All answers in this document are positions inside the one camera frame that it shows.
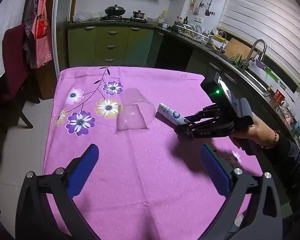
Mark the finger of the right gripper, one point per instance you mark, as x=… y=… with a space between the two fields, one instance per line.
x=202 y=131
x=200 y=113

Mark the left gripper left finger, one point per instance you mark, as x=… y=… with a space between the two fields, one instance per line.
x=34 y=217

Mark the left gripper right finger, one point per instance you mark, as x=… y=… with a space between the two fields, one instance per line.
x=251 y=209

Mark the white blue tube package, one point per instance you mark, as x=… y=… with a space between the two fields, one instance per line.
x=165 y=113

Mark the person right forearm dark sleeve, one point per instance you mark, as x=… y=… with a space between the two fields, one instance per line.
x=284 y=157

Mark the green kitchen cabinets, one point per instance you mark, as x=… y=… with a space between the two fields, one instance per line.
x=144 y=45

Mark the person right hand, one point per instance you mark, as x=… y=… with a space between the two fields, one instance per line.
x=260 y=133

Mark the wooden cutting board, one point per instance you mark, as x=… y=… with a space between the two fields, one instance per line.
x=235 y=47

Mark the clear plastic cup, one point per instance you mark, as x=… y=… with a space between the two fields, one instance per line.
x=136 y=111

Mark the dish rack with dishes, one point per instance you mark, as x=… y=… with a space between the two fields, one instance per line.
x=187 y=31

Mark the pink floral tablecloth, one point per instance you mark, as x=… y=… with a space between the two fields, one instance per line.
x=148 y=183

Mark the yellow oil bottle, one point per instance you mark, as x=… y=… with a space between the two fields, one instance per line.
x=162 y=18

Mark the white window blind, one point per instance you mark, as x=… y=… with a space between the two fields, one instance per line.
x=277 y=22

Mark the small pot on stove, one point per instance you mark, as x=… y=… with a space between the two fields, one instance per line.
x=139 y=14

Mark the dark red chair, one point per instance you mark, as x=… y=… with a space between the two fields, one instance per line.
x=16 y=71

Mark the black wok with lid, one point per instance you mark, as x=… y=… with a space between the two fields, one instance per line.
x=116 y=11

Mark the red checkered apron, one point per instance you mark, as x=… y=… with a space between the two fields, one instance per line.
x=38 y=35

